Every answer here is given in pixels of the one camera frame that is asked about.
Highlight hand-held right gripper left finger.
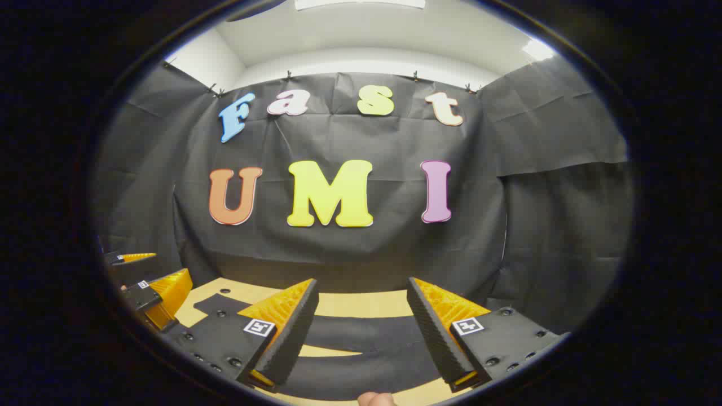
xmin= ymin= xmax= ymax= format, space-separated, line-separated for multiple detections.
xmin=161 ymin=278 xmax=320 ymax=394

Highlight ceiling light panel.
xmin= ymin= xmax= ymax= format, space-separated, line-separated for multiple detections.
xmin=522 ymin=38 xmax=557 ymax=62

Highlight black denim jeans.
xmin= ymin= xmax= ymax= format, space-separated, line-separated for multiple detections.
xmin=193 ymin=293 xmax=449 ymax=402

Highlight black backdrop cloth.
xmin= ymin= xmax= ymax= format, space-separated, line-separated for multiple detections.
xmin=93 ymin=54 xmax=635 ymax=339

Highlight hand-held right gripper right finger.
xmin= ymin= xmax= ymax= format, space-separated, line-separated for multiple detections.
xmin=406 ymin=276 xmax=569 ymax=394

